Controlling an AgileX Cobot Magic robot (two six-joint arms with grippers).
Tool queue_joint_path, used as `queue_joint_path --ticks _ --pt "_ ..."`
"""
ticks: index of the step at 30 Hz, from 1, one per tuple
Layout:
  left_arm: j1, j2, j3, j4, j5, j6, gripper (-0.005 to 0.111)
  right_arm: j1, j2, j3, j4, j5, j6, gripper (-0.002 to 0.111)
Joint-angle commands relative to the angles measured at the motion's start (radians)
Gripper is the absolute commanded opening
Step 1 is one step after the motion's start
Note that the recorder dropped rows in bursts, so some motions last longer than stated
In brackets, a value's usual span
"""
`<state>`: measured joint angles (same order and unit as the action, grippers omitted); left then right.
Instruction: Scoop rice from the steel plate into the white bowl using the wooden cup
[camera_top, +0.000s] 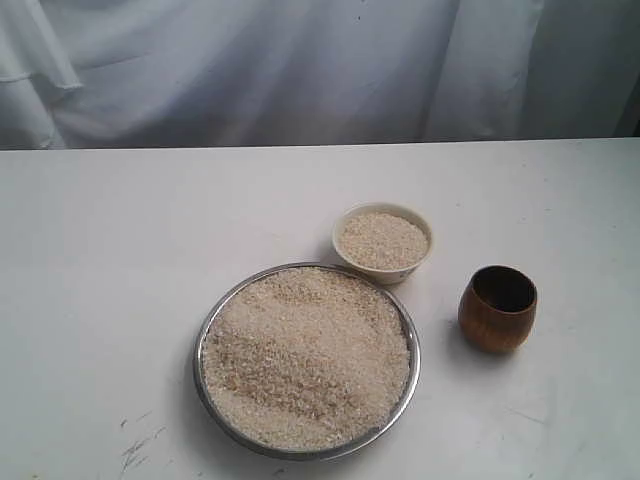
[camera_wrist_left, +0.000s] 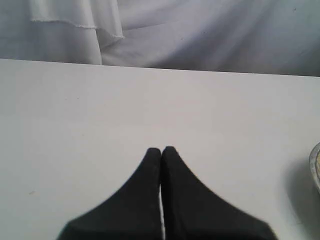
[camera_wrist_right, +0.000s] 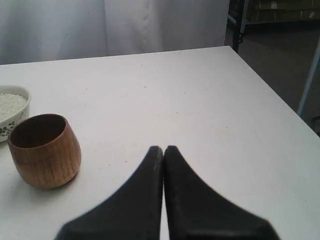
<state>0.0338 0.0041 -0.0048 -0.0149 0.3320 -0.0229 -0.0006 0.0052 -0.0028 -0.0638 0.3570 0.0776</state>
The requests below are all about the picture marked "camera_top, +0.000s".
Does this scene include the brown wooden cup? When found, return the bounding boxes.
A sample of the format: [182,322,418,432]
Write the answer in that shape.
[458,265,538,355]

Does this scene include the round steel tray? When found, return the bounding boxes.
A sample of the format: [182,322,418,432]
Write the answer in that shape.
[192,262,421,462]

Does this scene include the beige granular contents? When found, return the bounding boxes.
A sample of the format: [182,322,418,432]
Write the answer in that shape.
[338,212,430,271]

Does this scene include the cream ceramic bowl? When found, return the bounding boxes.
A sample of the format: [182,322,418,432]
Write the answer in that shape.
[331,202,433,285]

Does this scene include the greenish-grey granular food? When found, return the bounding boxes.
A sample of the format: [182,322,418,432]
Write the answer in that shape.
[202,267,409,451]

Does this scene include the white cloth backdrop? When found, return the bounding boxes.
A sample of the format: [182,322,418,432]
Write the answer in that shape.
[1,1,639,150]

